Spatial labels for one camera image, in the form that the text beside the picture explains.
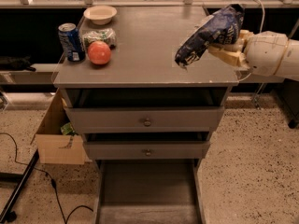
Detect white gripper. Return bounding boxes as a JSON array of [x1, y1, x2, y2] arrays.
[[207, 30, 289, 77]]

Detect blue chip bag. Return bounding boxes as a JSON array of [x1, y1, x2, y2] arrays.
[[175, 4, 245, 68]]

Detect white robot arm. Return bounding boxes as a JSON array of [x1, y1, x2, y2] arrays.
[[208, 30, 299, 81]]

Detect grey top drawer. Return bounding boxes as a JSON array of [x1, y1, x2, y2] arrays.
[[62, 87, 227, 134]]

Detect grey drawer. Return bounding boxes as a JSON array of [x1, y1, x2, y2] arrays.
[[84, 132, 210, 160], [62, 87, 227, 134], [92, 160, 206, 224]]

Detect grey drawer cabinet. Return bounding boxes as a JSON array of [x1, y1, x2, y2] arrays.
[[51, 5, 240, 170]]

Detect grey middle drawer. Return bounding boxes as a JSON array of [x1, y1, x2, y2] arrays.
[[84, 132, 210, 160]]

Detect grey bottom drawer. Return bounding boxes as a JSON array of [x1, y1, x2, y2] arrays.
[[92, 160, 206, 224]]

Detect red apple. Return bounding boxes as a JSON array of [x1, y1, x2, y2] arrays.
[[88, 41, 111, 65]]

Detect white bowl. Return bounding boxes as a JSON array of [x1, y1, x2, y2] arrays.
[[83, 6, 117, 25]]

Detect blue soda can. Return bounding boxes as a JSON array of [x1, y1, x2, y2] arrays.
[[58, 23, 85, 62]]

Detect green packet in box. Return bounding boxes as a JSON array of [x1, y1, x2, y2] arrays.
[[61, 122, 77, 135]]

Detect cardboard box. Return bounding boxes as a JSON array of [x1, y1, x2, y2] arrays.
[[36, 91, 86, 165]]

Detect black metal floor bar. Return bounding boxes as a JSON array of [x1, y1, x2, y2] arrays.
[[0, 151, 39, 224]]

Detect white hanging cable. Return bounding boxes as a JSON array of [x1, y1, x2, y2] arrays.
[[237, 0, 265, 83]]

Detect black object on rail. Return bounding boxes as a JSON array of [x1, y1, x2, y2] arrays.
[[0, 56, 36, 72]]

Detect black floor cable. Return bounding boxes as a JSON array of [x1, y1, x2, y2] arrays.
[[0, 132, 94, 224]]

